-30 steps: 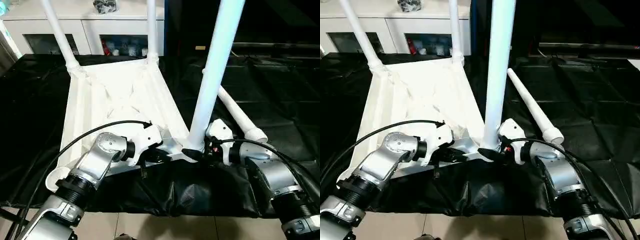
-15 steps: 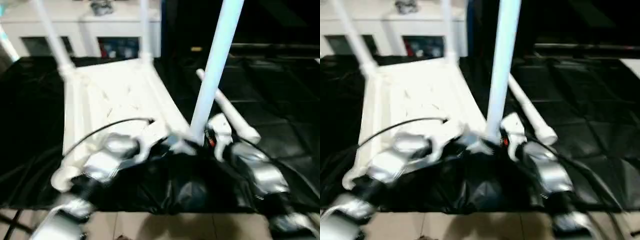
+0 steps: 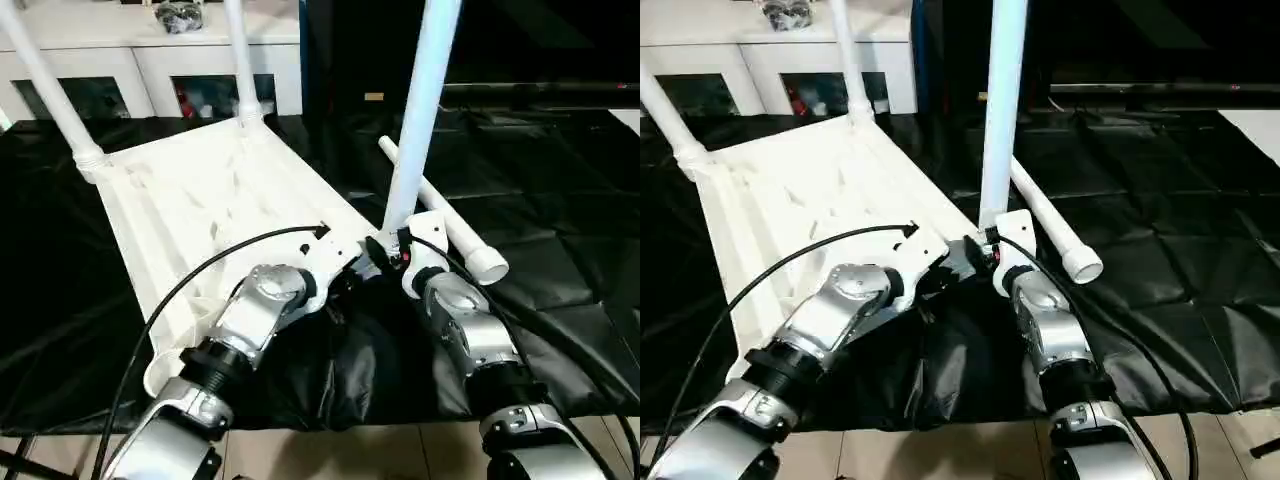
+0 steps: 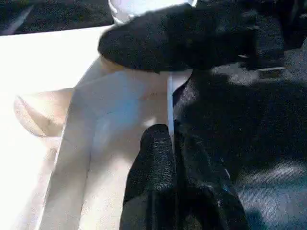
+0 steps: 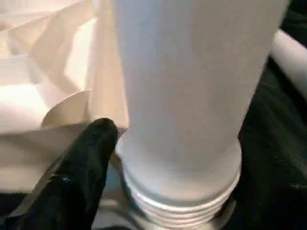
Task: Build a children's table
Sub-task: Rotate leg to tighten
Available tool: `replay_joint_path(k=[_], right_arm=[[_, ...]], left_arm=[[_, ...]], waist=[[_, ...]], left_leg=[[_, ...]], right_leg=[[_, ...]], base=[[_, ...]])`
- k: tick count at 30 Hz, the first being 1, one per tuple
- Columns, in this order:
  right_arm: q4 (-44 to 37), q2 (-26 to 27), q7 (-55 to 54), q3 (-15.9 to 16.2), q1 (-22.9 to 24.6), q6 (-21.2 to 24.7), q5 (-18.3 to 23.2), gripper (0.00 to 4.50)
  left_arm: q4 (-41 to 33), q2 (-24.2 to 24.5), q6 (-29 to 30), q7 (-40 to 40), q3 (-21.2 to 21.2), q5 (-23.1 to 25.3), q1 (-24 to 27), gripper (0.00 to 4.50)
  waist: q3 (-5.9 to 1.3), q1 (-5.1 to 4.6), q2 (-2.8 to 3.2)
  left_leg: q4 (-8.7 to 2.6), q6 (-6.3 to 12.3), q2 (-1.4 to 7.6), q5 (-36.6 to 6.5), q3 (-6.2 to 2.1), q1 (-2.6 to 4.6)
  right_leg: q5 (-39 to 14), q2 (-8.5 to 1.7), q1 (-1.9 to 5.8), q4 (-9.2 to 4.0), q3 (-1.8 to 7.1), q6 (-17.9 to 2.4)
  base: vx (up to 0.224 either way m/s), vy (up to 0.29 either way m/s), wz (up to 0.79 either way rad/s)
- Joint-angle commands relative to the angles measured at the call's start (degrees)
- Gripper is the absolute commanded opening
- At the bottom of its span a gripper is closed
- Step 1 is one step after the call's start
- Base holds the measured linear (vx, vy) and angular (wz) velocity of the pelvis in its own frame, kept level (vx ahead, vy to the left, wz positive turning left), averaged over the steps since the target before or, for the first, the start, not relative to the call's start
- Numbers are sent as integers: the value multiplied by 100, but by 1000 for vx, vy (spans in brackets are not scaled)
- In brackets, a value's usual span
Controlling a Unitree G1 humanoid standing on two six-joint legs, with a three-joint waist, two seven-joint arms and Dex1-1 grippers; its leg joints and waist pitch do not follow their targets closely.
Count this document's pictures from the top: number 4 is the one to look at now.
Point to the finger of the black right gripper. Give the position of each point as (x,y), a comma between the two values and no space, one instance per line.
(177,40)

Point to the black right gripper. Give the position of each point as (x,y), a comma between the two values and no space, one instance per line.
(283,28)

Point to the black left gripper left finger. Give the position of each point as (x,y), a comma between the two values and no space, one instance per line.
(151,191)

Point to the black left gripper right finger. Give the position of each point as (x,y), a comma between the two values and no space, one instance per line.
(206,196)

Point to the white plastic table leg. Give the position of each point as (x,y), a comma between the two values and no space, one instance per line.
(139,10)

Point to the white plastic table top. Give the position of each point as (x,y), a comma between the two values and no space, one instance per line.
(48,96)

